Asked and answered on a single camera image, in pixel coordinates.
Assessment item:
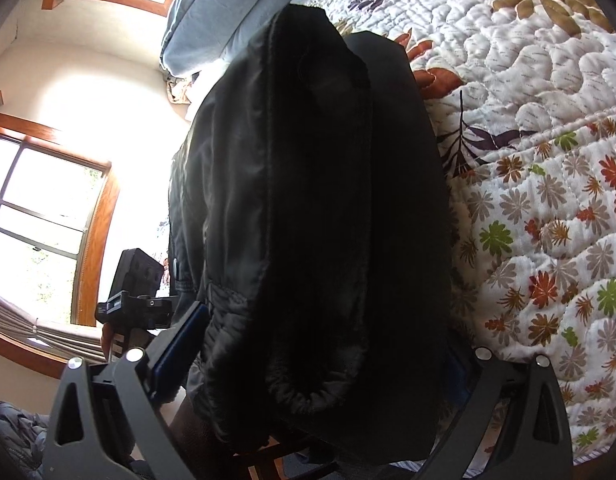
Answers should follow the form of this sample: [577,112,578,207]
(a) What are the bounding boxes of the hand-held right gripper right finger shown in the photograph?
[418,347,574,480]

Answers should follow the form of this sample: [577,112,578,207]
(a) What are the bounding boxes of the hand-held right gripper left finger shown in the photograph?
[42,302,211,480]

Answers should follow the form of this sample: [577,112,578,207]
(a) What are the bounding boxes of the black padded pants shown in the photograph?
[168,2,461,466]

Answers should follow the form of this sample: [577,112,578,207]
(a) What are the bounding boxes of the person's left hand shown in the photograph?
[102,322,119,363]

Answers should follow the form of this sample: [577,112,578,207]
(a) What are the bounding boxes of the beige striped curtain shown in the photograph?
[0,287,106,363]

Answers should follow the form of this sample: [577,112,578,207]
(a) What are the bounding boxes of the grey-blue quilted jacket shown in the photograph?
[0,400,53,480]

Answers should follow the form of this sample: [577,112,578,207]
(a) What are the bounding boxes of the pile of beige clothes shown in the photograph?
[165,71,196,103]

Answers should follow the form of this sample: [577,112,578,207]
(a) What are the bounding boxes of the floral quilted bedspread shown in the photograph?
[288,0,616,466]

